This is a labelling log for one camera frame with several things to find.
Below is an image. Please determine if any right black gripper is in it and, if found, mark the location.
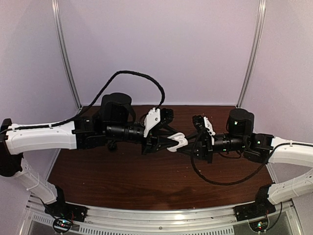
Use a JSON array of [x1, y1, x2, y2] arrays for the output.
[[177, 130, 247, 165]]

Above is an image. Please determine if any white charging case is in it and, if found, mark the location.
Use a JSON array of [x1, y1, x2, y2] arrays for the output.
[[167, 132, 188, 152]]

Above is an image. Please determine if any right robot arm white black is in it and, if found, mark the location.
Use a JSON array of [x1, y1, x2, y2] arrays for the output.
[[190, 108, 313, 216]]

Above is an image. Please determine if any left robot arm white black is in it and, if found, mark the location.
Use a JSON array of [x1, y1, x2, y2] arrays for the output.
[[0, 93, 179, 217]]

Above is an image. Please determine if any right circuit board with leds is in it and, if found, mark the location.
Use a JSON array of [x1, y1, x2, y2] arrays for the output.
[[249, 220, 269, 233]]

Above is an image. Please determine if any circuit board with leds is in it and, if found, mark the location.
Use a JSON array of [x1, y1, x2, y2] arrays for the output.
[[52, 218, 73, 233], [249, 220, 269, 233]]

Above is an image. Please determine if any left circuit board with leds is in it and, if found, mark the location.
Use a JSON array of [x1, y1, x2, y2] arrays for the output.
[[52, 218, 73, 233]]

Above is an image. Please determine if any right black braided cable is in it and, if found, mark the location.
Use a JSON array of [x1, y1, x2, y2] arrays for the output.
[[190, 132, 313, 186]]

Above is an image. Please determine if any black braided cable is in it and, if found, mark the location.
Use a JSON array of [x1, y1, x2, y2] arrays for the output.
[[7, 70, 166, 129], [190, 132, 313, 186]]

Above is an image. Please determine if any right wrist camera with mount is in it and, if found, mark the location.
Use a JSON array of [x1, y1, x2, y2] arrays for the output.
[[192, 115, 216, 138]]

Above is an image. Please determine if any left black braided cable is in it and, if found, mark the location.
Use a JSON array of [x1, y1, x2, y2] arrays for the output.
[[7, 70, 166, 129]]

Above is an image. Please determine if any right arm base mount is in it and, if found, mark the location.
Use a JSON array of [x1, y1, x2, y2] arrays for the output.
[[234, 202, 276, 221]]

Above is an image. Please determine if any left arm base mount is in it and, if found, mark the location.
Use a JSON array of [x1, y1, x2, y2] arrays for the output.
[[44, 202, 88, 222]]

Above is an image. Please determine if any right aluminium frame post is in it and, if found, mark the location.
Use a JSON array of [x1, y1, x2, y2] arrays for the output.
[[236, 0, 267, 108]]

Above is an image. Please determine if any aluminium frame post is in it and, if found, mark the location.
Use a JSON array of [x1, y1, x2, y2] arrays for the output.
[[236, 0, 267, 108], [51, 0, 82, 110]]

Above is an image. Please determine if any left aluminium frame post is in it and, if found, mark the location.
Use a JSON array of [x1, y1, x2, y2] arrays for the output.
[[51, 0, 82, 110]]

